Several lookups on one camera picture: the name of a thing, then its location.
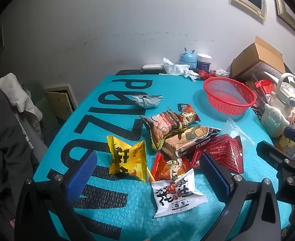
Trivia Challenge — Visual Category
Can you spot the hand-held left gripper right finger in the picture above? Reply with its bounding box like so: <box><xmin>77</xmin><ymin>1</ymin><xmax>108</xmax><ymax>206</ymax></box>
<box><xmin>199</xmin><ymin>151</ymin><xmax>281</xmax><ymax>241</ymax></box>

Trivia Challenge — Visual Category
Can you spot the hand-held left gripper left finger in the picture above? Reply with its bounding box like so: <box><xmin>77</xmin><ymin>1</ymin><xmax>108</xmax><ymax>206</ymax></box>
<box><xmin>14</xmin><ymin>151</ymin><xmax>98</xmax><ymax>241</ymax></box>

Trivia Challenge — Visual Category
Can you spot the dark red snack packet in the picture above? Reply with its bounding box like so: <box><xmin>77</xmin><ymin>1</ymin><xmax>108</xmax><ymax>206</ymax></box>
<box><xmin>190</xmin><ymin>134</ymin><xmax>244</xmax><ymax>174</ymax></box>

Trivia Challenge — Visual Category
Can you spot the white peanut packet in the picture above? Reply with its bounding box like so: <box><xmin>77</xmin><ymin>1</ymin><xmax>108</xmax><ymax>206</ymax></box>
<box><xmin>151</xmin><ymin>169</ymin><xmax>208</xmax><ymax>218</ymax></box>

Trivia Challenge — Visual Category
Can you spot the clear plastic zip bag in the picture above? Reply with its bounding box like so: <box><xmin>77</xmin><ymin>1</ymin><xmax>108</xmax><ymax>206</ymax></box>
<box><xmin>225</xmin><ymin>118</ymin><xmax>256</xmax><ymax>143</ymax></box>

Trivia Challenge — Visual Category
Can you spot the brown wafer packet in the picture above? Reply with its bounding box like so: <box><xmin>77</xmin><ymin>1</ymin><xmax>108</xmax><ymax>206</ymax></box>
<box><xmin>161</xmin><ymin>125</ymin><xmax>222</xmax><ymax>160</ymax></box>

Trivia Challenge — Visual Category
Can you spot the yellow snack packet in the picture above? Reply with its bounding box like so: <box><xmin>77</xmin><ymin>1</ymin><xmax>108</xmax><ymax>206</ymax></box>
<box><xmin>106</xmin><ymin>136</ymin><xmax>148</xmax><ymax>183</ymax></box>

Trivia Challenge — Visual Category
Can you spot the red cartoon snack packet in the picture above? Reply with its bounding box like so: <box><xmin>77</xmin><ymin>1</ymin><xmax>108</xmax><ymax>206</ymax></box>
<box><xmin>177</xmin><ymin>103</ymin><xmax>201</xmax><ymax>126</ymax></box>
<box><xmin>149</xmin><ymin>153</ymin><xmax>193</xmax><ymax>182</ymax></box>

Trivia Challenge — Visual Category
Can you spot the red plastic basket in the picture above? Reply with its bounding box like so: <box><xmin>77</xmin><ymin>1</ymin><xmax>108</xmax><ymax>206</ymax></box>
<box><xmin>203</xmin><ymin>77</ymin><xmax>258</xmax><ymax>116</ymax></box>

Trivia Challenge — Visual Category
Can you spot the brown nut packet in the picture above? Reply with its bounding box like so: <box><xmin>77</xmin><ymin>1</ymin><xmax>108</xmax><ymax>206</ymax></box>
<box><xmin>139</xmin><ymin>110</ymin><xmax>188</xmax><ymax>151</ymax></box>

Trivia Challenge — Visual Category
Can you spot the orange plastic bag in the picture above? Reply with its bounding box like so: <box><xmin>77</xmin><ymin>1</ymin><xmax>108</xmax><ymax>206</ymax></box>
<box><xmin>275</xmin><ymin>134</ymin><xmax>295</xmax><ymax>162</ymax></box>

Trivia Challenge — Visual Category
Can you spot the cream water bottle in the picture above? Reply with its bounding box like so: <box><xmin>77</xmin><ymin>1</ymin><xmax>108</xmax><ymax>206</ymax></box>
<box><xmin>260</xmin><ymin>73</ymin><xmax>295</xmax><ymax>138</ymax></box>

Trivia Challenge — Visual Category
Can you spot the teal printed mat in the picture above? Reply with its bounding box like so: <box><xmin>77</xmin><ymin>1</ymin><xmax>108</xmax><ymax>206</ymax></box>
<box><xmin>32</xmin><ymin>75</ymin><xmax>292</xmax><ymax>241</ymax></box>

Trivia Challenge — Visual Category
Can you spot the red foil candy bag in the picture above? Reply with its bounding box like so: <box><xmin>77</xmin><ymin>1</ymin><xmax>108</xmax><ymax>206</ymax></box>
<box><xmin>254</xmin><ymin>79</ymin><xmax>273</xmax><ymax>93</ymax></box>

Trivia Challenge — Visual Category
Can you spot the cardboard box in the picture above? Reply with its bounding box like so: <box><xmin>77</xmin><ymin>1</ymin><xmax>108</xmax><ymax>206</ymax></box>
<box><xmin>231</xmin><ymin>36</ymin><xmax>287</xmax><ymax>81</ymax></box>

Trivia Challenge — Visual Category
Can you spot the dark cloth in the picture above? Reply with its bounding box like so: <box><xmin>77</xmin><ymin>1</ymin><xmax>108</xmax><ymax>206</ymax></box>
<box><xmin>0</xmin><ymin>75</ymin><xmax>41</xmax><ymax>241</ymax></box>

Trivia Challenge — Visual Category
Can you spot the clear candy wrapper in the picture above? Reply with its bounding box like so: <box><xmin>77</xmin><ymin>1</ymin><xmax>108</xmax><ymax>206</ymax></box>
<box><xmin>214</xmin><ymin>69</ymin><xmax>231</xmax><ymax>78</ymax></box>

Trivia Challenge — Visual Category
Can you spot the silver foil wrapper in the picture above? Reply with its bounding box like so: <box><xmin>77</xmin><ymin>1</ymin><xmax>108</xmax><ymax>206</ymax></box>
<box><xmin>132</xmin><ymin>94</ymin><xmax>163</xmax><ymax>109</ymax></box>

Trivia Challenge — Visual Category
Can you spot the red candy wrapper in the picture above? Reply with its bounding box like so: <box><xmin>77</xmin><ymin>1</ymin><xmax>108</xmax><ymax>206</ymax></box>
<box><xmin>198</xmin><ymin>70</ymin><xmax>216</xmax><ymax>79</ymax></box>

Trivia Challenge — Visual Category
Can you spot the crumpled white paper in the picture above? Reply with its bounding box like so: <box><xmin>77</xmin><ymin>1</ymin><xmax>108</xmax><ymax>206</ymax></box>
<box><xmin>183</xmin><ymin>68</ymin><xmax>201</xmax><ymax>82</ymax></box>

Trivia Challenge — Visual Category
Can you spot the dark jar with white lid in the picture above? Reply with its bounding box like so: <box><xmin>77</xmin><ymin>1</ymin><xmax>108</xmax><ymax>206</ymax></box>
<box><xmin>196</xmin><ymin>53</ymin><xmax>212</xmax><ymax>73</ymax></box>

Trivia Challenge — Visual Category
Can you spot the light grey jacket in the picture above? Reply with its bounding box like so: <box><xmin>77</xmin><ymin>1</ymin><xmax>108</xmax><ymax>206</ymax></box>
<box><xmin>0</xmin><ymin>73</ymin><xmax>43</xmax><ymax>121</ymax></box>

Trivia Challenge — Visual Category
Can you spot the white tissue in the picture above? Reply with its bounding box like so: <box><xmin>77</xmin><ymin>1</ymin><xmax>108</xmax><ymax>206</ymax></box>
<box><xmin>162</xmin><ymin>57</ymin><xmax>190</xmax><ymax>76</ymax></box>

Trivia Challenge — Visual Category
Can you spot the framed picture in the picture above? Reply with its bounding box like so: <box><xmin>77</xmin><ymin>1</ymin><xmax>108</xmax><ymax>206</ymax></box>
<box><xmin>273</xmin><ymin>0</ymin><xmax>295</xmax><ymax>47</ymax></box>

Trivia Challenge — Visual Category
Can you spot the blue deer humidifier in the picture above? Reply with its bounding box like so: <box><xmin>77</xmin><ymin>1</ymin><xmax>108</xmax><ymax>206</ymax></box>
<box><xmin>180</xmin><ymin>47</ymin><xmax>197</xmax><ymax>68</ymax></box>

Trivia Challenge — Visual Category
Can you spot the flat white box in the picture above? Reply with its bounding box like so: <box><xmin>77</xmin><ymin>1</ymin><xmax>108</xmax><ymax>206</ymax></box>
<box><xmin>140</xmin><ymin>64</ymin><xmax>165</xmax><ymax>72</ymax></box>

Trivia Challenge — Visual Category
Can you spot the beige wall hatch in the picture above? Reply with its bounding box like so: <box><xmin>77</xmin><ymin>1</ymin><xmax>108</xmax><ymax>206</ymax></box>
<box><xmin>43</xmin><ymin>85</ymin><xmax>78</xmax><ymax>121</ymax></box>

